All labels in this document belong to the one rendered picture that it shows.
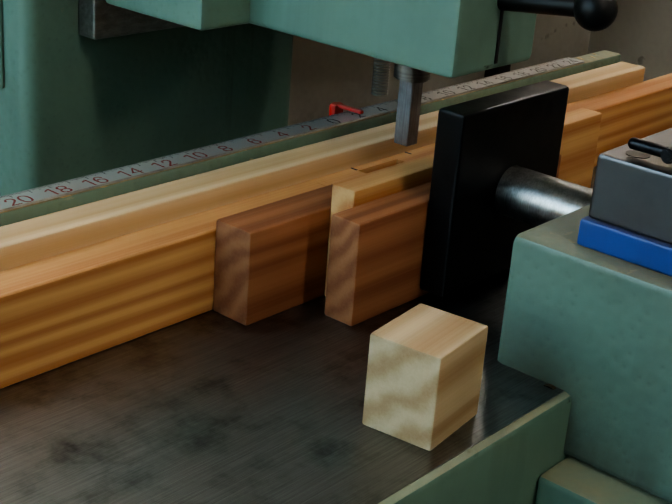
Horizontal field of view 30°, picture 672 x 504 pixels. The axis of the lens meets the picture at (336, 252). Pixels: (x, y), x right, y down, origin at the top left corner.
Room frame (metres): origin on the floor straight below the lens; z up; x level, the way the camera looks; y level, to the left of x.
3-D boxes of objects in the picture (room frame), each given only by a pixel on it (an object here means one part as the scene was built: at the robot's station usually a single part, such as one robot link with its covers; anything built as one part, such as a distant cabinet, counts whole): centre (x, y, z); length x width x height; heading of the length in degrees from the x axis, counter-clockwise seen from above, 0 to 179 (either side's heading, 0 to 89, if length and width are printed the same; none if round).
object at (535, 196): (0.56, -0.10, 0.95); 0.09 x 0.07 x 0.09; 140
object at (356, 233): (0.58, -0.06, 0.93); 0.17 x 0.02 x 0.05; 140
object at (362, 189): (0.62, -0.07, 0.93); 0.22 x 0.01 x 0.06; 140
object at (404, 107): (0.64, -0.03, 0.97); 0.01 x 0.01 x 0.05; 50
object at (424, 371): (0.43, -0.04, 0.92); 0.04 x 0.03 x 0.04; 147
